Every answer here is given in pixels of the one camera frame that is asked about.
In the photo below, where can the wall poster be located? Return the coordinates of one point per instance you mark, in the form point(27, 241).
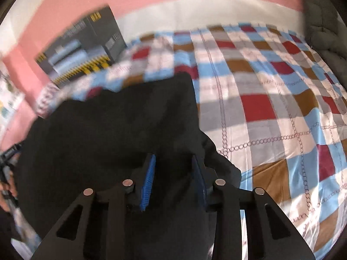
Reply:
point(9, 97)

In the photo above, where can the person's left hand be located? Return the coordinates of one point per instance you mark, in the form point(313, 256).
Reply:
point(8, 199)

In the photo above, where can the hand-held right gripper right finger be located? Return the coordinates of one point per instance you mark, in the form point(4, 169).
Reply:
point(199, 181)

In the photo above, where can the black garment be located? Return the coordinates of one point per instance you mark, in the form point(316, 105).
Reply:
point(108, 140)

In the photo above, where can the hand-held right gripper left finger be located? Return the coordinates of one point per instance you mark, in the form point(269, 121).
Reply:
point(147, 178)

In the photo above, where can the grey quilted cushion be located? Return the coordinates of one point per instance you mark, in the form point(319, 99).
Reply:
point(324, 21)

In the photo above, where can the red and white printed pillow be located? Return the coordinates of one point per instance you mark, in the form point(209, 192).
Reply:
point(50, 100)

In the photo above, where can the checkered bed sheet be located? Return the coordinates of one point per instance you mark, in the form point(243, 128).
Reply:
point(271, 108)

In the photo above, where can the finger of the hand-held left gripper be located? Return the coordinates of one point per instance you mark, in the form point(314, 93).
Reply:
point(15, 151)

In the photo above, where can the dark appliance box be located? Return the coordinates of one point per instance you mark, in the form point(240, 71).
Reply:
point(81, 48)

